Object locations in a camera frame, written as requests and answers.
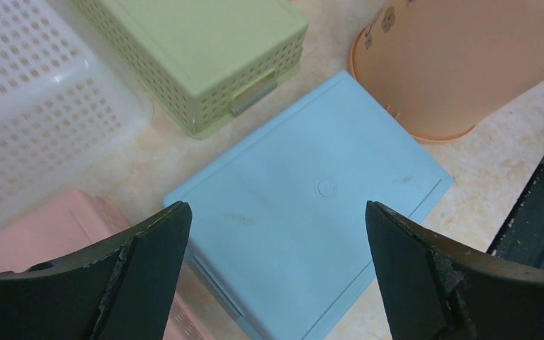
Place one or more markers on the green plastic basket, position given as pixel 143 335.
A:
pixel 205 62

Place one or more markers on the white mesh plastic basket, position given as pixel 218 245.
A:
pixel 66 101

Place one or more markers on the orange capybara bucket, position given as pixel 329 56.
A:
pixel 441 67

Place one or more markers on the blue basket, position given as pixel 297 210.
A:
pixel 278 232

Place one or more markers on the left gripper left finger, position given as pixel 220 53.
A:
pixel 119 288

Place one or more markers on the pink plastic basket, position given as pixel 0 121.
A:
pixel 67 224

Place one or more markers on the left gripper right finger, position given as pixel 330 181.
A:
pixel 434 287

